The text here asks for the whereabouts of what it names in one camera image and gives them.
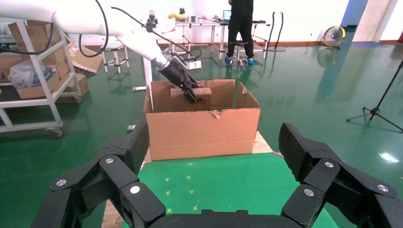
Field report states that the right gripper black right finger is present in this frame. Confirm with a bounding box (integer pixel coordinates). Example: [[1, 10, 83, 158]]
[[278, 122, 403, 228]]

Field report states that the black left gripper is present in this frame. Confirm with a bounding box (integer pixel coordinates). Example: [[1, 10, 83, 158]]
[[159, 58, 206, 105]]

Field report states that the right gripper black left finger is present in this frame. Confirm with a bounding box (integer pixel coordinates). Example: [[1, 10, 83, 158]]
[[31, 121, 166, 228]]

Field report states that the small taped cardboard box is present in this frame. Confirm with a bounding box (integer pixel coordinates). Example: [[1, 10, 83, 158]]
[[170, 87, 212, 111]]

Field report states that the large open cardboard carton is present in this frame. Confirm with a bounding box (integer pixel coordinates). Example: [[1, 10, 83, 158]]
[[143, 78, 261, 162]]

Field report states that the brown cardboard box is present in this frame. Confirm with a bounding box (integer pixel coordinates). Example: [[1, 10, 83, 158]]
[[56, 74, 90, 104], [0, 52, 24, 83], [8, 20, 62, 54], [16, 67, 62, 100]]

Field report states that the flattened cardboard sheet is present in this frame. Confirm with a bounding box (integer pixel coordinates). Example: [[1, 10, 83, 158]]
[[67, 42, 104, 75]]

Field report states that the black seat chrome stool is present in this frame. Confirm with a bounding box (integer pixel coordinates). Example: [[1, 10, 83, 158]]
[[229, 40, 250, 69]]

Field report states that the person in black clothes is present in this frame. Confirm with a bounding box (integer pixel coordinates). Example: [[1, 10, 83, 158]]
[[224, 0, 256, 66]]

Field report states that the black tripod stand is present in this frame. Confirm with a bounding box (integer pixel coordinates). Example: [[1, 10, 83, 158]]
[[346, 59, 403, 133]]

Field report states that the green table cloth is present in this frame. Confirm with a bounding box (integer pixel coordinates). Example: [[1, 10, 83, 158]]
[[121, 152, 331, 228]]

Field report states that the black round base stand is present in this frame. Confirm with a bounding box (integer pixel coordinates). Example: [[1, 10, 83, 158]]
[[264, 11, 287, 53]]

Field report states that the white wheeled shelf rack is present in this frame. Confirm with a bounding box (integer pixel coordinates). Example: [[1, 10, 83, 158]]
[[0, 19, 83, 139]]

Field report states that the clear plastic bag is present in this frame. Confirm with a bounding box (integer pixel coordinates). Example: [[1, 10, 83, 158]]
[[8, 59, 48, 89]]

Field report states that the yellow floor fan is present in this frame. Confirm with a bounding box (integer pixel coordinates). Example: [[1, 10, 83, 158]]
[[322, 26, 346, 48]]

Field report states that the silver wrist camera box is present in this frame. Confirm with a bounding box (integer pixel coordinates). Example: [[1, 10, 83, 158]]
[[170, 47, 203, 70]]

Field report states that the white metal table leg frame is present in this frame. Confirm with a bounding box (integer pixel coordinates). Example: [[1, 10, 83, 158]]
[[132, 57, 155, 111]]

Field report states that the white tube frame table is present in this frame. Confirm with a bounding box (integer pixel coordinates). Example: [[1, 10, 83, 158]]
[[174, 19, 271, 53]]

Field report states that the small white frame stool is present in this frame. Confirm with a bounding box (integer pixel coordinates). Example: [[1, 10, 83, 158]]
[[101, 42, 130, 74]]

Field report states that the black camera cable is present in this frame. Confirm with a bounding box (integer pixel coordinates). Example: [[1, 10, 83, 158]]
[[111, 6, 203, 61]]

